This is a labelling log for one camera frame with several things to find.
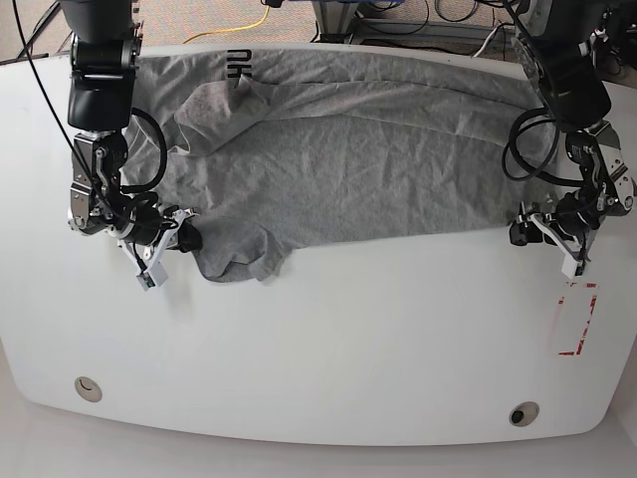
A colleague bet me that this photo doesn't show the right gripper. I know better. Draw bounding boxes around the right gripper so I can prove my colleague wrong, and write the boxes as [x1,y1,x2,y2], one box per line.
[116,206,203,272]

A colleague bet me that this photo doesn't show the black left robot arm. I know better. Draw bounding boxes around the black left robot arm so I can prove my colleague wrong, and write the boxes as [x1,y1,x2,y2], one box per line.
[503,1,636,267]

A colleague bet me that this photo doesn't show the table cable grommet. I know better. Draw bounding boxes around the table cable grommet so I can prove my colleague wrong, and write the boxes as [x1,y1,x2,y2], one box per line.
[74,376,103,403]
[509,401,539,427]

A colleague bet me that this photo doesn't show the grey t-shirt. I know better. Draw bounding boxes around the grey t-shirt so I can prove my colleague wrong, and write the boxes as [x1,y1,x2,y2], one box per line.
[133,50,552,283]

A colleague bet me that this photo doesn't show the right table cable grommet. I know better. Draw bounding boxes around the right table cable grommet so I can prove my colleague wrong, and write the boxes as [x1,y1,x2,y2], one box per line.
[509,401,539,427]

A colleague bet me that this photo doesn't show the yellow cable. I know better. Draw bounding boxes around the yellow cable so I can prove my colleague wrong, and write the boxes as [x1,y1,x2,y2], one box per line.
[181,6,271,45]

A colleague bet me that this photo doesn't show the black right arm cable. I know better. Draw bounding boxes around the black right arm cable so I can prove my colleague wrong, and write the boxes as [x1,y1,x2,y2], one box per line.
[118,107,169,200]

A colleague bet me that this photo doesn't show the white cable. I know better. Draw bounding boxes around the white cable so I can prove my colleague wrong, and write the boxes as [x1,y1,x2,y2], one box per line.
[471,24,502,59]

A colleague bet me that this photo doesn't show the left table cable grommet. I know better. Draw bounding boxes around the left table cable grommet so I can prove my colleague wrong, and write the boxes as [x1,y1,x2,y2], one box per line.
[74,376,103,403]

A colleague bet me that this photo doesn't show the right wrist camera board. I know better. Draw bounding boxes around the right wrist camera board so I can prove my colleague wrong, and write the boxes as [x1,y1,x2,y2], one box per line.
[136,264,168,291]

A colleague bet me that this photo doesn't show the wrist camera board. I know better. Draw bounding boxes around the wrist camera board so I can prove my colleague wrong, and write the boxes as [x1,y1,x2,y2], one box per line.
[561,256,586,279]
[136,264,168,291]

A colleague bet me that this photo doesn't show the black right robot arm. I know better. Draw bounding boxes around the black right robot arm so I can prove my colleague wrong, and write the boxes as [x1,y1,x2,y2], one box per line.
[61,1,202,273]

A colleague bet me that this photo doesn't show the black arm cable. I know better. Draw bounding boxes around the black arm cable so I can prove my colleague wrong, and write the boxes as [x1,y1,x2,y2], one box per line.
[118,107,169,200]
[500,107,583,188]

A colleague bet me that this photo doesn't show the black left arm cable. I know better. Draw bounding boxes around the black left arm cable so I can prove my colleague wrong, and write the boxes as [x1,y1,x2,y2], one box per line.
[500,107,583,188]

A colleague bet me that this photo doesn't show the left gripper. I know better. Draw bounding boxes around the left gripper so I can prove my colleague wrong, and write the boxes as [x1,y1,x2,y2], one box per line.
[509,196,604,262]

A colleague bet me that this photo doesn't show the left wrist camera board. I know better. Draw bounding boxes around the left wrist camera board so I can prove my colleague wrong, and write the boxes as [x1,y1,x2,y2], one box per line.
[561,256,586,279]

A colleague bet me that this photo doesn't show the red tape rectangle marking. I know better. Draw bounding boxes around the red tape rectangle marking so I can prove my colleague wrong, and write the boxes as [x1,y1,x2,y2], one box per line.
[550,282,599,357]

